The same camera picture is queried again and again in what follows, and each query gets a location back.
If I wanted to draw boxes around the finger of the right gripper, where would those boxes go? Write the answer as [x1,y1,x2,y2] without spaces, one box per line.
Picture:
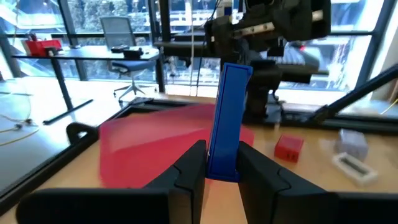
[204,14,234,60]
[273,0,332,43]

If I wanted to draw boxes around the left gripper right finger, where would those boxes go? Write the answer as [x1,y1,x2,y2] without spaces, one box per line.
[237,141,398,224]

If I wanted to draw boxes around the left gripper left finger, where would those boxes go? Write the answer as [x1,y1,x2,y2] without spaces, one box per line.
[16,139,208,224]

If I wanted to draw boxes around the red wall charger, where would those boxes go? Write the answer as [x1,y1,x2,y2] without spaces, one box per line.
[273,133,305,164]

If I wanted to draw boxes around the white framed case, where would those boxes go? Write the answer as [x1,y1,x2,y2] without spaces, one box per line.
[330,151,379,187]

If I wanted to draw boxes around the blue rectangular case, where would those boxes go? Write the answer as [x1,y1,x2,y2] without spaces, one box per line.
[205,62,254,183]

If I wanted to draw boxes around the lavender four-port charger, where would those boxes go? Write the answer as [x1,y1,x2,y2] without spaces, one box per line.
[334,128,370,162]

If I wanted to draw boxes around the grey office chair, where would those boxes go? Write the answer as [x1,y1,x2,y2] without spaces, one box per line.
[99,16,158,105]

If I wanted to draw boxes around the black office desk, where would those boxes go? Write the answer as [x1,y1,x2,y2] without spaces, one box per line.
[11,45,161,126]

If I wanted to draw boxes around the red translucent bin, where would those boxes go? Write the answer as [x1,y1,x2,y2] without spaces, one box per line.
[98,103,256,189]

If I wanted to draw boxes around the black desk item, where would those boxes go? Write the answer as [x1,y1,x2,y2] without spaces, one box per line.
[123,47,144,60]
[110,44,131,54]

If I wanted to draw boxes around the red toolbox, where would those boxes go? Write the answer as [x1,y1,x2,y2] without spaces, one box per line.
[21,37,63,58]

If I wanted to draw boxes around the floor cable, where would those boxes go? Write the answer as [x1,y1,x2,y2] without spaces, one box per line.
[0,93,40,147]

